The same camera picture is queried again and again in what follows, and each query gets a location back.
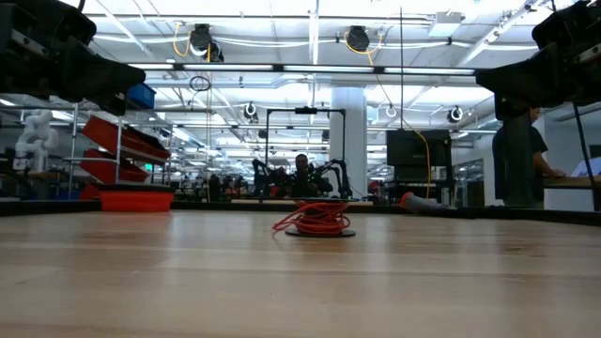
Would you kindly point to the person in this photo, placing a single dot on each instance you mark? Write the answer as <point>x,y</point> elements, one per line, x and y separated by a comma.
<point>540,155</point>
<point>303,180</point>

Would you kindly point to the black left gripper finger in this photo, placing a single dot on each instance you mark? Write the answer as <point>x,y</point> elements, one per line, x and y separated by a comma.
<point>103,77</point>
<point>115,105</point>

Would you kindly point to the open laptop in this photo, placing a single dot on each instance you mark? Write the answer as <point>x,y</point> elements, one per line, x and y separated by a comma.
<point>589,168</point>

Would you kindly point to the red plastic bin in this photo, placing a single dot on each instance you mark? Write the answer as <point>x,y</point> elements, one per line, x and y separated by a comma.
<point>136,202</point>

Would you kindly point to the red shelf bin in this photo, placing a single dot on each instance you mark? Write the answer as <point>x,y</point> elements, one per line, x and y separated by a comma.
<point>105,170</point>
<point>122,138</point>

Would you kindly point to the grey work glove red cuff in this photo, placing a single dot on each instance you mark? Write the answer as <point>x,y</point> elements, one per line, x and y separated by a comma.
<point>422,203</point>

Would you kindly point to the wooden workbench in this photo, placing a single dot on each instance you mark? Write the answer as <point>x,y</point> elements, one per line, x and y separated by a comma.
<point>573,183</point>

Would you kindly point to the black gantry frame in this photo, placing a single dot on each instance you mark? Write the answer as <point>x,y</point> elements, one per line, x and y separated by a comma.
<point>305,111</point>

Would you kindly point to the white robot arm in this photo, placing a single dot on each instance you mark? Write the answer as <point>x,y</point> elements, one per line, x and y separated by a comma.
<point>35,138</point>

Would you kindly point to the small black robot arm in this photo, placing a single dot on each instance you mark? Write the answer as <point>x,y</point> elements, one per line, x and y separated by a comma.
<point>340,176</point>
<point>259,176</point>

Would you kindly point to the long overhead light bar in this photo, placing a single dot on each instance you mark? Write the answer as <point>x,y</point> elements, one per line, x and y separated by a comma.
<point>235,67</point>

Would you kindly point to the black aluminium table frame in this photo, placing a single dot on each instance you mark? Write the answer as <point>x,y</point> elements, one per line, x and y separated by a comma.
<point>56,206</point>

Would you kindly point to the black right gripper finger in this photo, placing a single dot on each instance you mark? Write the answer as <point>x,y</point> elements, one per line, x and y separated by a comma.
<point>512,110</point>
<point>526,82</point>

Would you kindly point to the black equipment cabinet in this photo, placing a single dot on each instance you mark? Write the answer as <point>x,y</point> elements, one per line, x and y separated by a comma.
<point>408,150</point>

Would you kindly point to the white building column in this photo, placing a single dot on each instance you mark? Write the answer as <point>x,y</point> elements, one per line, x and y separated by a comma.
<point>354,141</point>

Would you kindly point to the metal shelf rack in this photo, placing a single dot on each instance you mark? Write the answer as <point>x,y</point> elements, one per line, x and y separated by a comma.
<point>119,141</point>

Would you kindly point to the blue plastic bin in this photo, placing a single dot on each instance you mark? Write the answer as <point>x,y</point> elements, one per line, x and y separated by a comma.
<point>143,96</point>

